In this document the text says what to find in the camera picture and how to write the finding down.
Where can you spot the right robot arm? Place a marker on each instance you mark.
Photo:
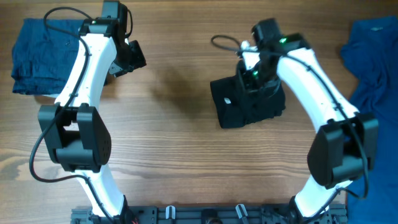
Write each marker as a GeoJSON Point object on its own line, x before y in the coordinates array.
{"type": "Point", "coordinates": [345, 143]}

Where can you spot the white rail clip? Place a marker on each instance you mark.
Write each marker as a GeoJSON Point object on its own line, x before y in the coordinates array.
{"type": "Point", "coordinates": [170, 212]}
{"type": "Point", "coordinates": [241, 211]}

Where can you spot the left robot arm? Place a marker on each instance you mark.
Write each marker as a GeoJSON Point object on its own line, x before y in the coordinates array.
{"type": "Point", "coordinates": [72, 129]}

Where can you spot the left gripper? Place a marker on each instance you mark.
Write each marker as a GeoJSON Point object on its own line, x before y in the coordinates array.
{"type": "Point", "coordinates": [138, 61]}

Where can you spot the folded dark blue garment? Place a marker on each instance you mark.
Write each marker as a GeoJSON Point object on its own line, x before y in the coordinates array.
{"type": "Point", "coordinates": [42, 59]}

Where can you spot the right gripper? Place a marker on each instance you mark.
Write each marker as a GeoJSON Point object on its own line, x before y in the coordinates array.
{"type": "Point", "coordinates": [249, 85]}

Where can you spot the left white rail clip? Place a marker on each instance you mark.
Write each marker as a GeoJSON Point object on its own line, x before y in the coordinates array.
{"type": "Point", "coordinates": [170, 212]}

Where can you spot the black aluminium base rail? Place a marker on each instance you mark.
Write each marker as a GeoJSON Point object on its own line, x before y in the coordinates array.
{"type": "Point", "coordinates": [265, 214]}

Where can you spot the right white rail clip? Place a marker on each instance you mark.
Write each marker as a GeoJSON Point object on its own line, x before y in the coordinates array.
{"type": "Point", "coordinates": [241, 211]}

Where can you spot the bright blue polo shirt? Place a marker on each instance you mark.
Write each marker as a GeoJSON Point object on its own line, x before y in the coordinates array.
{"type": "Point", "coordinates": [371, 56]}

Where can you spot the black polo shirt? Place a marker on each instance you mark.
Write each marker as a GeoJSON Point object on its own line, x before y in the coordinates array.
{"type": "Point", "coordinates": [236, 108]}

